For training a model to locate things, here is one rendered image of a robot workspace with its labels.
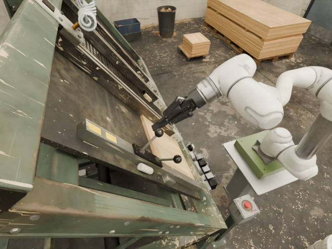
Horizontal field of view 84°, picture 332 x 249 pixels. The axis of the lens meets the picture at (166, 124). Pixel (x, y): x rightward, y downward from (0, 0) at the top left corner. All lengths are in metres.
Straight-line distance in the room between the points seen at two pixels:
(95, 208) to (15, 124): 0.22
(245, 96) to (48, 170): 0.59
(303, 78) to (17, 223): 1.07
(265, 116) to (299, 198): 2.17
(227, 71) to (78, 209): 0.58
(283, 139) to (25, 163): 1.45
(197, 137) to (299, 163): 1.56
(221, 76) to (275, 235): 1.98
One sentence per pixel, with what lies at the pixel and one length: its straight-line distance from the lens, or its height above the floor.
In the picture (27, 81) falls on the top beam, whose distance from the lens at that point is 0.46.
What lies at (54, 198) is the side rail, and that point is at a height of 1.79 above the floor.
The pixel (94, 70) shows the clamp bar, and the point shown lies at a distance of 0.95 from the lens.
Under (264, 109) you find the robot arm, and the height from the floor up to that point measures 1.75.
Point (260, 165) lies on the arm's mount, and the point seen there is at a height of 0.83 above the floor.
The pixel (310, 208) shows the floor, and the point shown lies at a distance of 2.72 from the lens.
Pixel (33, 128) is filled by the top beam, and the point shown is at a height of 1.88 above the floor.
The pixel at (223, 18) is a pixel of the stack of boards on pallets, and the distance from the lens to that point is 5.56.
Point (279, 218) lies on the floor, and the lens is 2.50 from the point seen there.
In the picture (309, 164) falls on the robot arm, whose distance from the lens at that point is 1.47.
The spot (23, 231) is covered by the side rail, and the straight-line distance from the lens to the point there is 0.46.
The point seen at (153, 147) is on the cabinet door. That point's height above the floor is 1.30.
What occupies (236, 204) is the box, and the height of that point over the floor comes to 0.93.
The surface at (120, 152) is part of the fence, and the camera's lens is 0.69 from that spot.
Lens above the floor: 2.11
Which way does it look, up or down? 48 degrees down
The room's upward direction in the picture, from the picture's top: straight up
